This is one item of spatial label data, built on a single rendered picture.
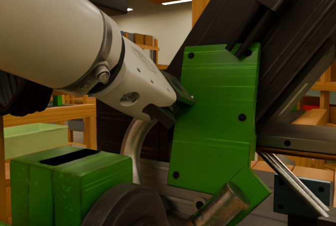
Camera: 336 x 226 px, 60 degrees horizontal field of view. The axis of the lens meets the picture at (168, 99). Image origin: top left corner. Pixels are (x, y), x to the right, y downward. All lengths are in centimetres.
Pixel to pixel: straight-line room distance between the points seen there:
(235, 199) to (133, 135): 17
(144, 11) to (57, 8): 1165
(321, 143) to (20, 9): 43
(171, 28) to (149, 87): 1075
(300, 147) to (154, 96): 28
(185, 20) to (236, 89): 1041
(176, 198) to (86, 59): 27
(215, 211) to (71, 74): 23
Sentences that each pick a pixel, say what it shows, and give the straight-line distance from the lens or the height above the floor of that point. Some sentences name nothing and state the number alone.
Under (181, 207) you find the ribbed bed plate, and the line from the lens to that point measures 45.
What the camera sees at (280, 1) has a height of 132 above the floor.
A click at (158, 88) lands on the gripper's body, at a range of 31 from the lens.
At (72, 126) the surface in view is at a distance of 581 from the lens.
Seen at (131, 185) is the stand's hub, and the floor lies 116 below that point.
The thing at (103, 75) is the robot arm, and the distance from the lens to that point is 25.
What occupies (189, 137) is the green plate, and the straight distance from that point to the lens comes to 42.
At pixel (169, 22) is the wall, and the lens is 1112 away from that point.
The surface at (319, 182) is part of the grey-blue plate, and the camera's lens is 60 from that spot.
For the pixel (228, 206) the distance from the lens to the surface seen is 36.
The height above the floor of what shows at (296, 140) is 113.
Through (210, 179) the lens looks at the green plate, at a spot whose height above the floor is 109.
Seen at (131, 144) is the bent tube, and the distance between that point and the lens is 44.
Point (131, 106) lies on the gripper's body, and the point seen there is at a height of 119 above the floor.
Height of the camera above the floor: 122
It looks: 4 degrees down
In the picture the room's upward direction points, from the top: straight up
